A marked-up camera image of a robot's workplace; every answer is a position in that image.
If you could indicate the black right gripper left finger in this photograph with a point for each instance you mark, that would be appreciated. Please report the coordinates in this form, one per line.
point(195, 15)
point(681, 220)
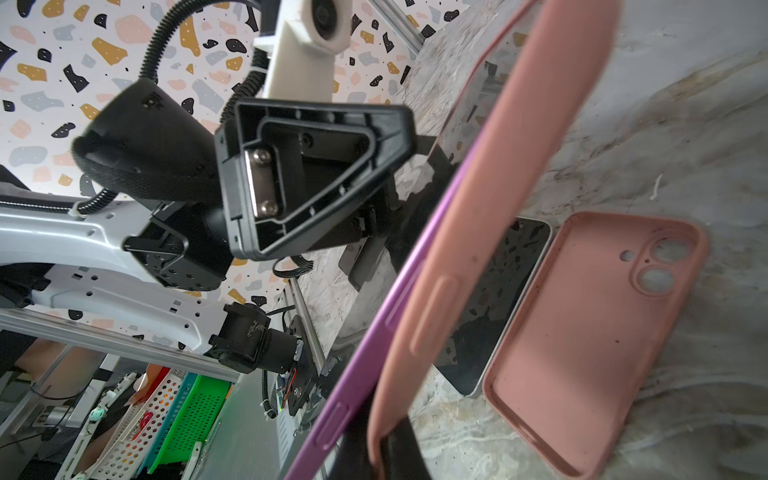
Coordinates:
point(352, 462)

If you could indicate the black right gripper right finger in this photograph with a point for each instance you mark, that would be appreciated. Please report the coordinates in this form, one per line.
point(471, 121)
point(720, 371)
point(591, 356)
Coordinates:
point(401, 456)

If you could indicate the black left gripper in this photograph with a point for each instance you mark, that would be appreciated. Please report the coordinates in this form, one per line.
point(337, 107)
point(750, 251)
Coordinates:
point(280, 178)

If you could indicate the phone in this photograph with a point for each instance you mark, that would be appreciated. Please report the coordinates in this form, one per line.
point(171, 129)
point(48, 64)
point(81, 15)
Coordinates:
point(447, 83)
point(467, 352)

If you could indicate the pink phone case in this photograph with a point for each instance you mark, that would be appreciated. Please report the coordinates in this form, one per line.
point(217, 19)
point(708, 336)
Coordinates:
point(588, 331)
point(552, 77)

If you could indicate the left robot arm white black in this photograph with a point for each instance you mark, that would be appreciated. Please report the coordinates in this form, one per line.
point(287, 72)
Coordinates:
point(42, 233)

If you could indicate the green plastic basket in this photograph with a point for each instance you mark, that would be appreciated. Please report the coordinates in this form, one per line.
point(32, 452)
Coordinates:
point(191, 416)

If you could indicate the white plastic basket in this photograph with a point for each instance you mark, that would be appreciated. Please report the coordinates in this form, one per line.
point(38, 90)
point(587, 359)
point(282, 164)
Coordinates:
point(135, 433)

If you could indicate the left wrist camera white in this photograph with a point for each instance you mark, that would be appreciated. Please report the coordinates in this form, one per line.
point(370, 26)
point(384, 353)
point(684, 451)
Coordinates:
point(302, 39)

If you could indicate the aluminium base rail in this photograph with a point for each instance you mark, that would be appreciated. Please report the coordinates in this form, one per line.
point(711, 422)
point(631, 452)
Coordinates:
point(300, 372)

